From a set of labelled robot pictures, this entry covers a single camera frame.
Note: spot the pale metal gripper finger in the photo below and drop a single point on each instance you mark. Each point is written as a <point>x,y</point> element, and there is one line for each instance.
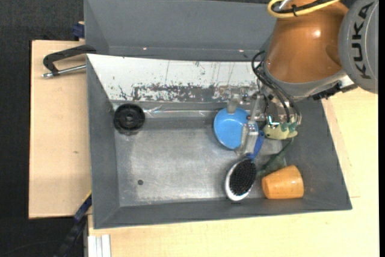
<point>249,141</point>
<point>233,105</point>

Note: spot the orange cup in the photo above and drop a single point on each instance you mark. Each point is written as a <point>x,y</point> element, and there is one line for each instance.
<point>282,183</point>

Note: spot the black round wheel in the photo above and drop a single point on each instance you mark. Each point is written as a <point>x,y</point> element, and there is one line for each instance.
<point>129,118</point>

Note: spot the yellow toy animal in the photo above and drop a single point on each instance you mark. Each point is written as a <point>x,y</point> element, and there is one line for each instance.
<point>274,133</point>

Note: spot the blue round bowl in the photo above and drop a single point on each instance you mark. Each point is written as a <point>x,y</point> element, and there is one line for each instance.
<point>227,128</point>

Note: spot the pale cardboard board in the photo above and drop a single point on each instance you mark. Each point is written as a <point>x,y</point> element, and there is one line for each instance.
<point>58,129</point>

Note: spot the grey metal bin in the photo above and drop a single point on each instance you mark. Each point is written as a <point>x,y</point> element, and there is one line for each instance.
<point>180,165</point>

